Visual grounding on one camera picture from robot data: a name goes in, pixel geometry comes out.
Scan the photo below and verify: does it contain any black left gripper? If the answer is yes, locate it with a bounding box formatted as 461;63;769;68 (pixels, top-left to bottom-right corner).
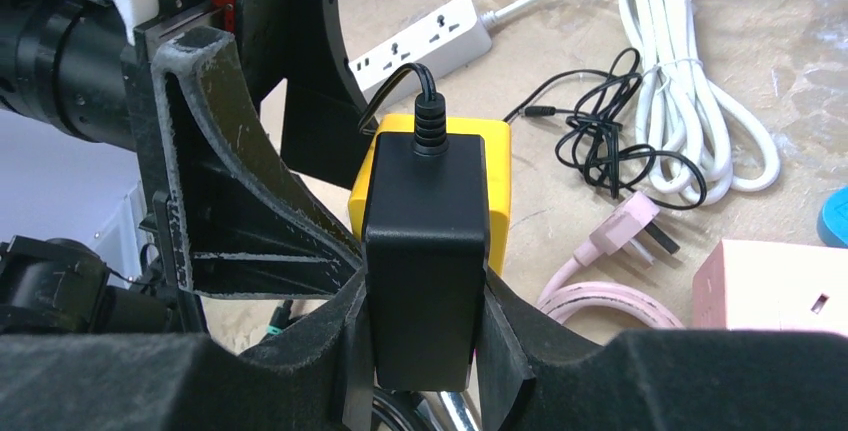
0;0;293;151

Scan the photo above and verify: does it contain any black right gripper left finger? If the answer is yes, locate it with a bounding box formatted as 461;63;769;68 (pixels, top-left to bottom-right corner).
1;274;373;430

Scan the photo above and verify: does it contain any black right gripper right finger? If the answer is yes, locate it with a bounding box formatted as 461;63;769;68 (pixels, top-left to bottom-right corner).
477;273;847;430

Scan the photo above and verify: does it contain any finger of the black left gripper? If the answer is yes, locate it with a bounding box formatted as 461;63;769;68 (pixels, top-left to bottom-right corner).
238;0;370;189
151;26;362;299

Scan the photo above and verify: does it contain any white power strip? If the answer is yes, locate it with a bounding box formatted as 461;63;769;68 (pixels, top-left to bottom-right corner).
350;0;492;99

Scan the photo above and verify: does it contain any pink socket cable with plug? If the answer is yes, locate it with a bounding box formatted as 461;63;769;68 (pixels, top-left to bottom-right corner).
536;190;685;331

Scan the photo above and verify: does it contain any black power adapter brick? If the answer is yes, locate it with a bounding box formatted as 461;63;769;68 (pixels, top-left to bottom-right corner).
363;93;489;392

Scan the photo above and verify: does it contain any pink cube power socket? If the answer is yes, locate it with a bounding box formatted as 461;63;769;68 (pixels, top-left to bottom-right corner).
692;239;847;336

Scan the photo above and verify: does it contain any yellow cube power socket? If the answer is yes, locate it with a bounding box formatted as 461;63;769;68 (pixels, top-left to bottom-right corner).
347;117;512;275

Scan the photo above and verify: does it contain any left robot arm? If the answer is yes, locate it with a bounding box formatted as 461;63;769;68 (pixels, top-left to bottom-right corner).
1;0;376;333

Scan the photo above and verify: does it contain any silver open end wrench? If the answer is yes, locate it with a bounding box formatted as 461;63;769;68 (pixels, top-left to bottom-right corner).
436;391;481;431

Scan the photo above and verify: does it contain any blue travel adapter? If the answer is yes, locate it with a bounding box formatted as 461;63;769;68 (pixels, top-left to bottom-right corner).
816;186;848;248

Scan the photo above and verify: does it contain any thin black adapter cable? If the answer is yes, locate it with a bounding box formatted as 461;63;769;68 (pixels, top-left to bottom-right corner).
357;47;709;212

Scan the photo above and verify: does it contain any white bundled power cable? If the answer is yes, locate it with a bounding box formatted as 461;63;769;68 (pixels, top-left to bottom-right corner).
480;0;848;207

